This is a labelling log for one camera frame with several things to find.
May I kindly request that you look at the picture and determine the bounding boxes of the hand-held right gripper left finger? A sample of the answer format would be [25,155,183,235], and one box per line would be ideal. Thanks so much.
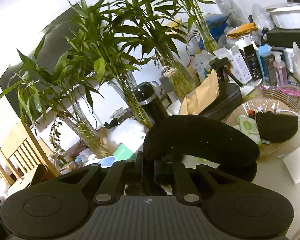
[56,151,144,204]

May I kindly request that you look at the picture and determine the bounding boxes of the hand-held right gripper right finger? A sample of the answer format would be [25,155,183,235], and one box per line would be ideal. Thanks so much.
[155,159,243,204]

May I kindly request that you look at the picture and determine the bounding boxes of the black curved headband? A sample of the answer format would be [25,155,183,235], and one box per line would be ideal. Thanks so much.
[142,115,261,183]

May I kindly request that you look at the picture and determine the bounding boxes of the green white carton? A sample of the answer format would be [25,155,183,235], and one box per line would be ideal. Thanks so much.
[112,142,138,161]

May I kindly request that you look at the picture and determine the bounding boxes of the bamboo vase with white flowers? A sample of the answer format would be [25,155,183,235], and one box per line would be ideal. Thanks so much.
[0,0,110,158]

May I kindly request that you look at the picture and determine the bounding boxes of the black thermos bottle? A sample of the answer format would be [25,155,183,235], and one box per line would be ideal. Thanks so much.
[134,81,169,125]

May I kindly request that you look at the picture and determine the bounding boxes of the glass vase with bamboo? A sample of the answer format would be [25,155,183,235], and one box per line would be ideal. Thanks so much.
[62,0,157,130]
[152,0,220,55]
[117,2,199,101]

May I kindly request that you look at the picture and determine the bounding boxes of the brown paper envelope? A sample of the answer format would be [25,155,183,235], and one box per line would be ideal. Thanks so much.
[179,70,220,115]

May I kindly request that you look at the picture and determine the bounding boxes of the black zip case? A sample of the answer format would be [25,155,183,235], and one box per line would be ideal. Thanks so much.
[202,82,243,121]

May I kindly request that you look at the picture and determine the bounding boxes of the green tissue packs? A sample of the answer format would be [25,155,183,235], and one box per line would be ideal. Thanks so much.
[237,115,262,145]

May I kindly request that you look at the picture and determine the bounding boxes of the clear round dish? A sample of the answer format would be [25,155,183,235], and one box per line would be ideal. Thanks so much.
[225,100,300,157]

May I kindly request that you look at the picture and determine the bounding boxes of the wooden chair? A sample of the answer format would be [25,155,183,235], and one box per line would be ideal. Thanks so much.
[0,120,60,197]

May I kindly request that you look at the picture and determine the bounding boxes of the small black tripod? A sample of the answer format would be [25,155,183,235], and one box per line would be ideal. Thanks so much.
[209,57,243,88]

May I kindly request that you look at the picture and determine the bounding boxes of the black pad in dish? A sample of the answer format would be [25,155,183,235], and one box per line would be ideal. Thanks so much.
[255,112,298,143]

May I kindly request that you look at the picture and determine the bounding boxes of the white cosmetics box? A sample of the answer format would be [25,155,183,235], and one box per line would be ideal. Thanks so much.
[214,46,252,84]

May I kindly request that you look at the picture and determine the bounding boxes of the flat white box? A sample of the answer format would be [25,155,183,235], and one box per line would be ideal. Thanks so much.
[282,142,300,184]

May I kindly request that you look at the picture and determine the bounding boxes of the black cosmetics box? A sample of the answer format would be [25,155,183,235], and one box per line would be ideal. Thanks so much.
[244,44,263,80]

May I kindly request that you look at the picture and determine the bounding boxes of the blue cosmetics box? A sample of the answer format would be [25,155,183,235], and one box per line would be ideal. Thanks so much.
[255,45,278,85]

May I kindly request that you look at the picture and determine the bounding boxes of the pink pump bottle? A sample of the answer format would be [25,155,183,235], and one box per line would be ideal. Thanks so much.
[272,51,289,87]

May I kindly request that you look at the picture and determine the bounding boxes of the blue bag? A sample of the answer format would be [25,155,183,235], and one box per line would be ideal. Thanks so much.
[204,14,229,42]

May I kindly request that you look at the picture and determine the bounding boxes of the yellow orange cloth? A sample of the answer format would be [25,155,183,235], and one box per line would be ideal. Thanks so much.
[227,23,257,39]

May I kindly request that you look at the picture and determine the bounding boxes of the clear plastic bag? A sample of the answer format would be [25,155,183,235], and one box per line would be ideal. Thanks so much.
[216,0,248,28]

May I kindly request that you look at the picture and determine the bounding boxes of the dark box under container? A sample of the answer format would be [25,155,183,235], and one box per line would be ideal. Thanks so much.
[266,27,300,49]

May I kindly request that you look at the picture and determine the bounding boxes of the white takeaway container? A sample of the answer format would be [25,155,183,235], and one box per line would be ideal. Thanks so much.
[265,2,300,29]

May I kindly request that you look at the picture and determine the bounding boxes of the black wall cable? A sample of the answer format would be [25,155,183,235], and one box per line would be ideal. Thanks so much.
[86,90,98,130]

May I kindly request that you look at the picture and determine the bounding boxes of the wall television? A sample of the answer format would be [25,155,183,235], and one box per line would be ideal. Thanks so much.
[0,5,95,122]

